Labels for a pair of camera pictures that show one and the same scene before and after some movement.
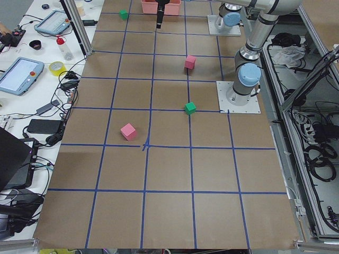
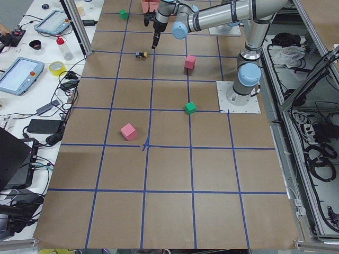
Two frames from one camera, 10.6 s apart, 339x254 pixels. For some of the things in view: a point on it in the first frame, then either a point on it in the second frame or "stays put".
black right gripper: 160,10 to 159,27
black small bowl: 35,44 stays put
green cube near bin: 123,14 stays put
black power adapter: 45,126 stays put
